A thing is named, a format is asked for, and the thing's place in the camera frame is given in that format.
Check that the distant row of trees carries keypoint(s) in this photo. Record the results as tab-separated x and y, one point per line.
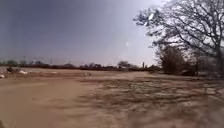
66	65

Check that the dark bush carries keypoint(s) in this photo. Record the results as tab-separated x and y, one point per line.
171	60

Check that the brown dirt ground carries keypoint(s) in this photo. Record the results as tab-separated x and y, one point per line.
50	100

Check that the pale stones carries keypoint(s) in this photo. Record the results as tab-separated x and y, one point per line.
22	72

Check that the large bare tree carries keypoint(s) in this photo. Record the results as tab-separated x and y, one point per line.
196	26

